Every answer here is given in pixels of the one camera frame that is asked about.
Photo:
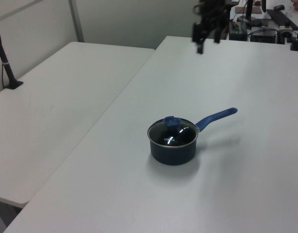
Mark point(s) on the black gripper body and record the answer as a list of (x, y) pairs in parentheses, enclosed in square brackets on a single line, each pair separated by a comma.
[(213, 13)]

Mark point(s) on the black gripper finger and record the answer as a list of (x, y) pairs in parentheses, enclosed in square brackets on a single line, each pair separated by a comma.
[(200, 47), (216, 37)]

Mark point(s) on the glass lid with blue knob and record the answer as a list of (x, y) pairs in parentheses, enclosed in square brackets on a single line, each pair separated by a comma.
[(172, 122)]

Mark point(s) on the dark device with green light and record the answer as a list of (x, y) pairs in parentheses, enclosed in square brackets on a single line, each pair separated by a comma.
[(238, 30)]

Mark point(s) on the black pole stand round base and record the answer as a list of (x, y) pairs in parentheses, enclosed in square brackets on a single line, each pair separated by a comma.
[(249, 14)]

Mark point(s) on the black electronics box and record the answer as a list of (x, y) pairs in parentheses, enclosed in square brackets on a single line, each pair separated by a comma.
[(263, 36)]

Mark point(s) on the black computer mouse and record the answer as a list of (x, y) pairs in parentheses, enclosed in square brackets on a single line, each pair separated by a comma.
[(278, 7)]

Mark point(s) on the black keyboard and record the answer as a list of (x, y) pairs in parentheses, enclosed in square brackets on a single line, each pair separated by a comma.
[(282, 17)]

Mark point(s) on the white side table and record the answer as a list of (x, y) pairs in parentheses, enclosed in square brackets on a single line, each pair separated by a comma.
[(54, 102)]

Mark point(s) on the grey partition post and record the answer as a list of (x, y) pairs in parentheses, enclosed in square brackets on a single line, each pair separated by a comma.
[(76, 20)]

